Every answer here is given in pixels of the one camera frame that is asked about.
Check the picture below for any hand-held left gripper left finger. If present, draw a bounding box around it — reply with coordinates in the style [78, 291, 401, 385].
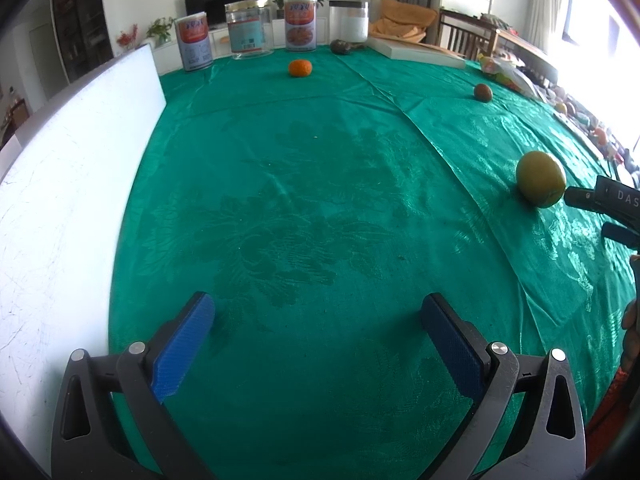
[50, 291, 217, 480]

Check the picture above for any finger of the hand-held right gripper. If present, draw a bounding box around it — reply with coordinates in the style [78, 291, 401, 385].
[564, 186, 601, 211]
[601, 222, 640, 252]

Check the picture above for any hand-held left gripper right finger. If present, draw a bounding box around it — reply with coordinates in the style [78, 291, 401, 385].
[420, 292, 587, 480]

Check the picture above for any yellow-brown pear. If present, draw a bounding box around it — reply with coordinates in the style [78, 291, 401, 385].
[516, 151, 567, 208]

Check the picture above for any person's right hand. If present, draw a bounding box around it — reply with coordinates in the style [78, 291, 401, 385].
[621, 300, 640, 376]

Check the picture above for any colourful plastic bag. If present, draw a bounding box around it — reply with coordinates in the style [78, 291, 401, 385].
[479, 55, 537, 97]

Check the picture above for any red cloth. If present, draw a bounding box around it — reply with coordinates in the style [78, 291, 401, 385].
[587, 367, 640, 443]

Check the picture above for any green tablecloth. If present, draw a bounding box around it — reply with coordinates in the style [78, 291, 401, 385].
[107, 45, 640, 478]

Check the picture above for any wooden chair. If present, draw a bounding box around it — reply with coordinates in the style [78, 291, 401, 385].
[439, 8, 501, 61]

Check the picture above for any large white open box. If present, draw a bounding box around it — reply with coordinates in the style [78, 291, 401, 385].
[0, 43, 167, 478]

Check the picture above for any flat white box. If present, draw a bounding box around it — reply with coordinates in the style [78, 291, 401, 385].
[367, 36, 467, 70]

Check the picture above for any orange cloth on chair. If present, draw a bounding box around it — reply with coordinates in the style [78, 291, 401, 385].
[369, 0, 438, 43]

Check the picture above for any glass jar with black lid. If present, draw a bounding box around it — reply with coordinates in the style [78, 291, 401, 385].
[329, 1, 370, 45]

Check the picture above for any left red-label tin can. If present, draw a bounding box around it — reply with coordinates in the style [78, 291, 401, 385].
[175, 11, 214, 72]

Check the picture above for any clear jar with blue label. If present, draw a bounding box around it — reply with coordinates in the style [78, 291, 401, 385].
[224, 0, 275, 60]

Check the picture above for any white can with orange label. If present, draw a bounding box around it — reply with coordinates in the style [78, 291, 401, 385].
[284, 0, 319, 53]

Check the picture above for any dark bookcase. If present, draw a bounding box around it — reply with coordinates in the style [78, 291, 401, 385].
[50, 0, 113, 83]

